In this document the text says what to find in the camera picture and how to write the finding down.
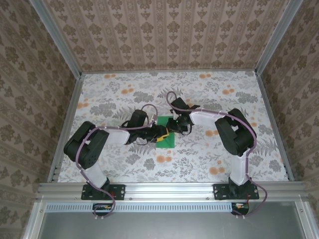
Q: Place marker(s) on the green paper sheet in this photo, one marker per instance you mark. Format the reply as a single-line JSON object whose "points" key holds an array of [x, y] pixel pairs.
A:
{"points": [[165, 144]]}

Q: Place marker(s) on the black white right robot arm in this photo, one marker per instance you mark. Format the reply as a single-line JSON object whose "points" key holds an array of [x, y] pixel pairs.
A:
{"points": [[234, 134]]}

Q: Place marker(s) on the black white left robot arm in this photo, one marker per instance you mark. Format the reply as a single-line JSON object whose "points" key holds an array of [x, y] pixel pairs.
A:
{"points": [[87, 144]]}

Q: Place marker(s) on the floral patterned table cover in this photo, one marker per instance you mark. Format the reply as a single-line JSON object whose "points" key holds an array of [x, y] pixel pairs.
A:
{"points": [[199, 159]]}

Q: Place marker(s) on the grey metal panel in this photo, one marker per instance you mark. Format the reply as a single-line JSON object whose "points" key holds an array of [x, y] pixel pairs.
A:
{"points": [[174, 226]]}

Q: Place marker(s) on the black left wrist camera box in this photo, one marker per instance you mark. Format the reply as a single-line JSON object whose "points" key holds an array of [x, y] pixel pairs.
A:
{"points": [[138, 118]]}

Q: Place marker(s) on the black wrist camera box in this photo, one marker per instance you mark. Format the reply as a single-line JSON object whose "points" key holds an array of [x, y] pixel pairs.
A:
{"points": [[138, 118], [180, 104]]}

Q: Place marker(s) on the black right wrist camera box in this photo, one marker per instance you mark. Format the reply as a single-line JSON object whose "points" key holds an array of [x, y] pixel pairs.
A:
{"points": [[180, 104]]}

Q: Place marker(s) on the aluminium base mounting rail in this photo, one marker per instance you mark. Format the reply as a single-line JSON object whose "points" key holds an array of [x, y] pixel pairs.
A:
{"points": [[169, 190]]}

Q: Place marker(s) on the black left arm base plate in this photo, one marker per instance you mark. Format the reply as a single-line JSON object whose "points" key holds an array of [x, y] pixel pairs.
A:
{"points": [[119, 191]]}

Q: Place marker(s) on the aluminium side rail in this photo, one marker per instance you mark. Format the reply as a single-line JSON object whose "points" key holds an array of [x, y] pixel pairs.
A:
{"points": [[67, 124], [275, 124]]}

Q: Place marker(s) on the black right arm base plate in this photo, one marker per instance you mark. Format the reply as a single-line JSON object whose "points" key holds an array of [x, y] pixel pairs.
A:
{"points": [[220, 191]]}

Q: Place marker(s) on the aluminium corner post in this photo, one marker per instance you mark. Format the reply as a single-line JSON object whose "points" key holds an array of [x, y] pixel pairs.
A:
{"points": [[277, 37], [57, 39]]}

